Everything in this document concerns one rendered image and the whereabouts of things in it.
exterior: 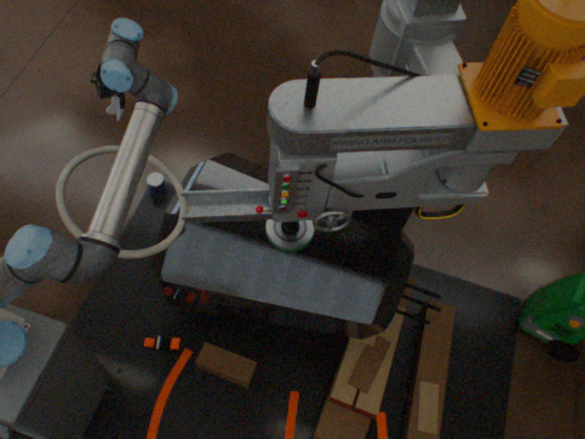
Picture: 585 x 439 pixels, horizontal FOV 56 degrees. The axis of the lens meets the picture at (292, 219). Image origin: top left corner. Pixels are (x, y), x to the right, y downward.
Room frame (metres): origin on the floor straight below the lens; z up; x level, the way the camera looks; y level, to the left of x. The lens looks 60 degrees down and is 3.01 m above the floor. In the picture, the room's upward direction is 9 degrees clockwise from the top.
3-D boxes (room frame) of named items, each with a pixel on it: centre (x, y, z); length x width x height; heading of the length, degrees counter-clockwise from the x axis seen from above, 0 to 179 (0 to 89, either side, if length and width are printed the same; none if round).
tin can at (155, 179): (1.75, 0.87, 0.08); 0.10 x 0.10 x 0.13
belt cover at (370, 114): (1.26, -0.33, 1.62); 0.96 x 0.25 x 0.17; 104
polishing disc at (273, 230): (1.17, 0.00, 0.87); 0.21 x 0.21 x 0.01
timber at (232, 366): (0.73, 0.22, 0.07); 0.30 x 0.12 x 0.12; 78
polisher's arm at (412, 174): (1.26, -0.38, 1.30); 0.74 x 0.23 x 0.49; 104
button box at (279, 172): (1.04, 0.04, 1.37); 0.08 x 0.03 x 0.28; 104
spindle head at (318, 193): (1.19, -0.07, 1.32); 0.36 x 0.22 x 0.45; 104
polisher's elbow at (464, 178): (1.33, -0.63, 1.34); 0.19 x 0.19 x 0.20
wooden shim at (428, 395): (0.66, -0.85, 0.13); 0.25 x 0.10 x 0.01; 178
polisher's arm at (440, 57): (1.75, -0.47, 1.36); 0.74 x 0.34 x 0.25; 22
